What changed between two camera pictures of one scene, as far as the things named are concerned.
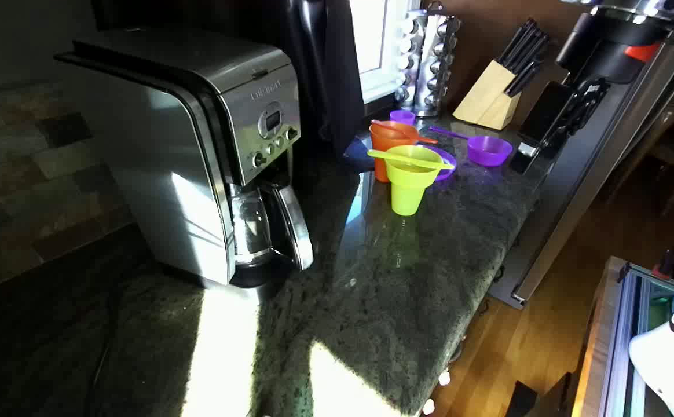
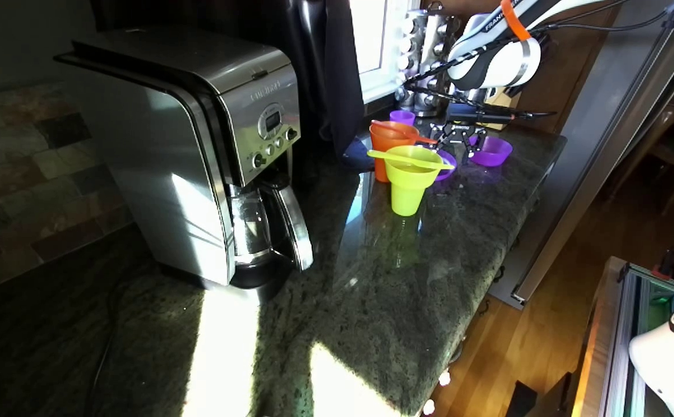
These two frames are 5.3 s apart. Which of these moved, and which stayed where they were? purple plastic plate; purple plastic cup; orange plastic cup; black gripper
Moved: black gripper
Stayed: purple plastic cup; orange plastic cup; purple plastic plate
